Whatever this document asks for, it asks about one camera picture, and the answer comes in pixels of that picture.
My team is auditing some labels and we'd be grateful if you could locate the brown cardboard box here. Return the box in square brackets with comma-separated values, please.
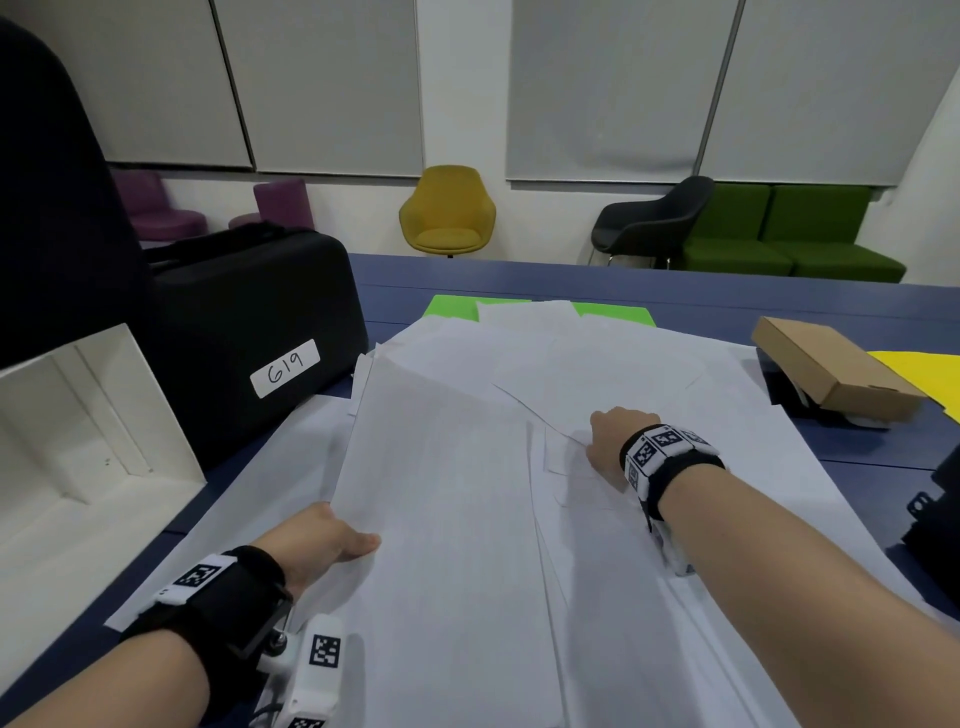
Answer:
[750, 315, 927, 424]

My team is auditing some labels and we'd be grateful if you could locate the large black carrying case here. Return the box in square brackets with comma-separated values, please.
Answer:
[0, 18, 152, 373]

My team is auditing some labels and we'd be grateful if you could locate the black left wrist strap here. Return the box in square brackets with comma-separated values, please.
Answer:
[119, 545, 296, 680]

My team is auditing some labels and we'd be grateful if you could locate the person's right forearm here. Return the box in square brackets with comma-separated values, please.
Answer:
[656, 470, 960, 728]

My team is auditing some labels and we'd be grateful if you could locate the black case with white label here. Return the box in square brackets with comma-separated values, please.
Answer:
[142, 221, 371, 472]

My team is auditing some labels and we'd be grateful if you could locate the black armchair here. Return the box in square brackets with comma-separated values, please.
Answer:
[589, 176, 717, 271]

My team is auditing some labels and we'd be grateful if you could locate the open white box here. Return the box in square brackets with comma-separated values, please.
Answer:
[0, 323, 209, 639]

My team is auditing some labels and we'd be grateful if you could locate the green folder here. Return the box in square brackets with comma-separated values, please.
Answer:
[419, 293, 658, 330]

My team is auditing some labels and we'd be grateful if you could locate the green sofa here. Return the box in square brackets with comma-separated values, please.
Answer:
[677, 182, 908, 286]

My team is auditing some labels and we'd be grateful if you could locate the person's right hand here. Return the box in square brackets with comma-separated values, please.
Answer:
[584, 406, 663, 493]

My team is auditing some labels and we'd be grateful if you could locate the black fabric bag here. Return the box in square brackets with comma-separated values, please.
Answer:
[884, 442, 960, 624]

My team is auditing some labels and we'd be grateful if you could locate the grey roller blind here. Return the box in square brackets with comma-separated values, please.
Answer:
[697, 0, 960, 190]
[212, 0, 426, 180]
[505, 0, 745, 186]
[14, 0, 254, 171]

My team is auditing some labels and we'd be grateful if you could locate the person's left hand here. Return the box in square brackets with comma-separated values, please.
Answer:
[249, 501, 383, 603]

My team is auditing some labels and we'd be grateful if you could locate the pile of white papers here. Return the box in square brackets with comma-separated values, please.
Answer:
[104, 299, 960, 728]

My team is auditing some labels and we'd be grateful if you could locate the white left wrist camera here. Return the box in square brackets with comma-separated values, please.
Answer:
[272, 613, 347, 728]

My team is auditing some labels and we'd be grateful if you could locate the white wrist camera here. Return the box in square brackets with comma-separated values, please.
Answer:
[272, 613, 347, 728]
[647, 515, 700, 580]

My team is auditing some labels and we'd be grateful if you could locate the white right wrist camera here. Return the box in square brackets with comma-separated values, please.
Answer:
[647, 515, 700, 580]

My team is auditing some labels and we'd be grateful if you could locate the yellow folder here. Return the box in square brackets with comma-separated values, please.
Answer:
[867, 350, 960, 423]

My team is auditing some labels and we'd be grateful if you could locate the yellow armchair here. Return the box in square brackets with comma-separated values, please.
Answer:
[398, 164, 499, 261]

